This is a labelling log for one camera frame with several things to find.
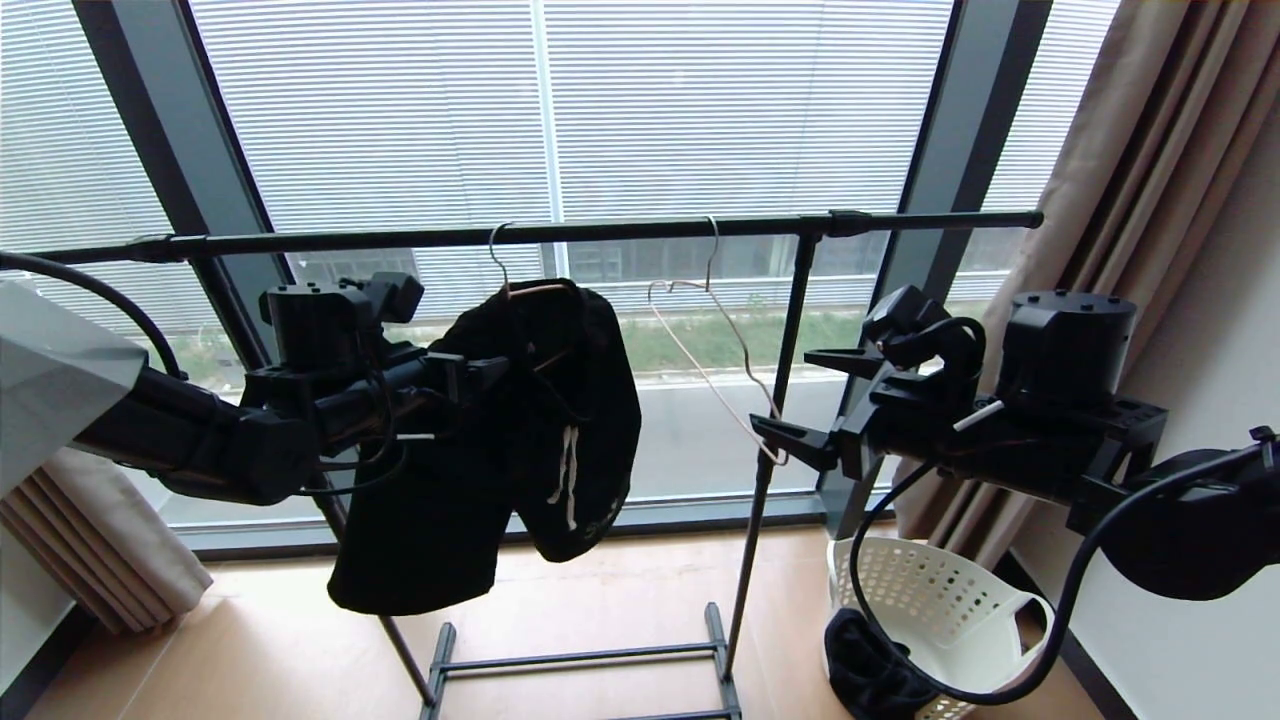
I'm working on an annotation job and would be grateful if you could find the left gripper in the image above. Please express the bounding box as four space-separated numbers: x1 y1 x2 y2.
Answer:
403 348 473 411

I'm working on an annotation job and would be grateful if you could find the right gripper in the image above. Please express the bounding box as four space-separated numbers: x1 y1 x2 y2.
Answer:
749 345 969 483

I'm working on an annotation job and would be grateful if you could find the black garment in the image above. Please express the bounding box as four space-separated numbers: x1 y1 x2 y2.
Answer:
327 278 644 617

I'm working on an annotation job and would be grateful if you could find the pink clothes hanger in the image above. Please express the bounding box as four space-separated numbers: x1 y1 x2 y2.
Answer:
646 215 791 467
487 221 573 301

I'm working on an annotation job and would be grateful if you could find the heap of clothes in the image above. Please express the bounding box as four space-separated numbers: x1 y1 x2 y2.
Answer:
824 607 941 720

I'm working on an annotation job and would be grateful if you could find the white laundry basket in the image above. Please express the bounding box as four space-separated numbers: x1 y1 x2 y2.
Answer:
824 535 1057 720

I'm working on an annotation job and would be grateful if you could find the black clothes rack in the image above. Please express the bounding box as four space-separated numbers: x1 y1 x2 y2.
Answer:
30 208 1045 720

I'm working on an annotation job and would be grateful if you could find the window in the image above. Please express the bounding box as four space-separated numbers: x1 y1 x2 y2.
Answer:
0 0 1121 556

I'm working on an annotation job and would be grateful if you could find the brown curtain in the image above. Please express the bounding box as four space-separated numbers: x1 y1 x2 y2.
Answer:
890 0 1280 573
0 445 215 635

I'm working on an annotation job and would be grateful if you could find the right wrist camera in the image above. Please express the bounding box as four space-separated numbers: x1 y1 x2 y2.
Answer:
862 284 987 373

